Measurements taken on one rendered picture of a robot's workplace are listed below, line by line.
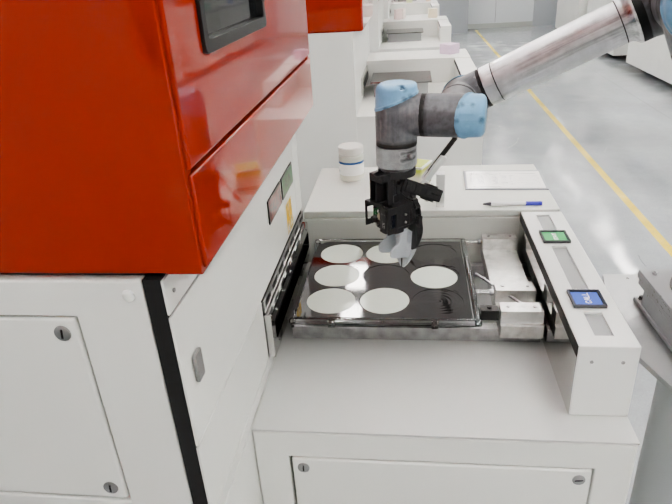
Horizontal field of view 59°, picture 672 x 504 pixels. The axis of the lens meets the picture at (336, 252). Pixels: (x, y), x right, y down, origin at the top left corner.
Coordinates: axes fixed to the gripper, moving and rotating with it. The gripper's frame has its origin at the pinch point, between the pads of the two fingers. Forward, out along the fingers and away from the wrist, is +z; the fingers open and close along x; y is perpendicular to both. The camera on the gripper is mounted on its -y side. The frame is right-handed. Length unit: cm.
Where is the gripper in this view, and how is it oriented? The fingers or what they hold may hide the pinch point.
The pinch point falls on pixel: (405, 259)
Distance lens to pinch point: 120.7
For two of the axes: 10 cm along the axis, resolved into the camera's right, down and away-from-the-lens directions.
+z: 0.6, 9.0, 4.4
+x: 5.7, 3.3, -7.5
